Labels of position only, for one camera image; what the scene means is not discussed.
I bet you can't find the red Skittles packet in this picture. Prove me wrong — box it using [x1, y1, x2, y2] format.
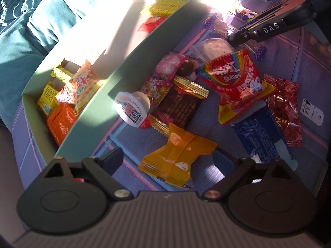
[195, 48, 276, 125]

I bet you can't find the white jelly cup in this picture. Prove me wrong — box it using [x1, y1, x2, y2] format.
[113, 91, 151, 129]

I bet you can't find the red crinkled snack packet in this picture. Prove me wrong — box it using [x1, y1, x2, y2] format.
[264, 74, 303, 147]

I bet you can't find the white paper tag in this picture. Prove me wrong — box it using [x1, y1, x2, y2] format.
[300, 99, 324, 126]

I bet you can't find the orange yellow snack packet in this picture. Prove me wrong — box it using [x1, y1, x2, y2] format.
[138, 124, 218, 189]

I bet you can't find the purple plaid tablecloth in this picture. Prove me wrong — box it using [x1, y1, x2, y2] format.
[11, 0, 331, 194]

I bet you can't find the brown chocolate ball candy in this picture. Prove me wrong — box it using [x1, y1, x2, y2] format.
[176, 59, 194, 77]

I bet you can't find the small red packet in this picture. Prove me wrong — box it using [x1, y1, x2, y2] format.
[137, 16, 166, 33]

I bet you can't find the yellow Winsun packet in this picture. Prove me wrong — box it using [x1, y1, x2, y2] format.
[148, 0, 187, 17]

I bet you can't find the orange striped rice cracker packet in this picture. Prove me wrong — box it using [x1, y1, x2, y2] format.
[55, 60, 106, 116]

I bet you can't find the blue white snack packet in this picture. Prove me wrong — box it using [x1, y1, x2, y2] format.
[232, 106, 298, 171]

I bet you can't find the yellow biscuit packet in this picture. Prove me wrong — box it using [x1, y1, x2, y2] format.
[50, 65, 73, 83]
[36, 81, 59, 117]

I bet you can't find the green cardboard box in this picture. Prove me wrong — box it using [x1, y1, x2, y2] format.
[22, 0, 207, 163]

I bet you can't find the pink candy packet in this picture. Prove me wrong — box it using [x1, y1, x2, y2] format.
[155, 54, 187, 81]

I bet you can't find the clear bag rice cracker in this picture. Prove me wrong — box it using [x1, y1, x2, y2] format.
[189, 38, 236, 64]

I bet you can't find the teal blanket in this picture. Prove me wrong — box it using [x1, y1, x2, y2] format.
[1, 0, 84, 130]

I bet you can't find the orange flat packet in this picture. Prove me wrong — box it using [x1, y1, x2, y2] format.
[47, 104, 77, 146]

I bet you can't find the dark red chocolate packet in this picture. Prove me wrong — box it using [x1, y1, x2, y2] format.
[148, 76, 209, 136]

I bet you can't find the red floral candy packet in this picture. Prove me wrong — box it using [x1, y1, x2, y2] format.
[140, 77, 173, 106]

